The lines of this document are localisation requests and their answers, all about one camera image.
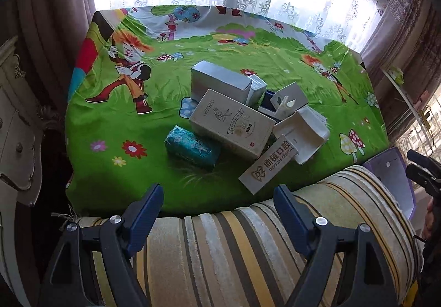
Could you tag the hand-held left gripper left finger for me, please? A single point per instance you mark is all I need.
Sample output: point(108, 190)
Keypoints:
point(148, 212)

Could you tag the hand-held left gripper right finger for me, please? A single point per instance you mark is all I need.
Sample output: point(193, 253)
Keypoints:
point(288, 214)

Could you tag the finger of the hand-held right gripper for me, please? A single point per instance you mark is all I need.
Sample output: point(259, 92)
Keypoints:
point(422, 181)
point(422, 159)

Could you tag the navy blue box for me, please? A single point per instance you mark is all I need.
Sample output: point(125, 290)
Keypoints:
point(268, 103)

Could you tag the person's right hand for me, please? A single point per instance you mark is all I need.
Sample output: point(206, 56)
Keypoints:
point(430, 221)

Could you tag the purple open box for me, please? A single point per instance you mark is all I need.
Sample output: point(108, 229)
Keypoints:
point(389, 165)

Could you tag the long white printed box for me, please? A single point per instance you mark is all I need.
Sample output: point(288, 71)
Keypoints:
point(268, 165)

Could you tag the green cartoon printed tablecloth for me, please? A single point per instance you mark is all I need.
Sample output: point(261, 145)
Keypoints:
point(137, 155)

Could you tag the white shelf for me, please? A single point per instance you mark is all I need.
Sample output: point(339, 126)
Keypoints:
point(410, 97)

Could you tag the striped cushion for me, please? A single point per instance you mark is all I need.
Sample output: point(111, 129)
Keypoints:
point(241, 258)

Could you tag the teal patterned package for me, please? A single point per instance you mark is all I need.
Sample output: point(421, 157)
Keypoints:
point(191, 148)

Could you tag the white clamshell container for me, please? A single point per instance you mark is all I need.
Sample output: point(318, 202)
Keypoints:
point(306, 128)

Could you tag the small green object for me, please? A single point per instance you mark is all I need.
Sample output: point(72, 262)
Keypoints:
point(396, 74)

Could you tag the large beige printed box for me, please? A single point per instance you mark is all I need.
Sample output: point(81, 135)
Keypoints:
point(227, 124)

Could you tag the white box with leaf print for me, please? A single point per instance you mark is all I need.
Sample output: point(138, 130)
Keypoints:
point(293, 95)

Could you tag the white cube box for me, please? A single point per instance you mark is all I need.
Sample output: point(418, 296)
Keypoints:
point(257, 88)

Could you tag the grey cardboard box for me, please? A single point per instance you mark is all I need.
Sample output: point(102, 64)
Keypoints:
point(217, 81)

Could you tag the cream carved cabinet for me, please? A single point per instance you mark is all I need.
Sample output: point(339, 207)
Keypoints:
point(17, 141)

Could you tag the mauve curtain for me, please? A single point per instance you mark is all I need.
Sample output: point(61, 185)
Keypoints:
point(51, 17)

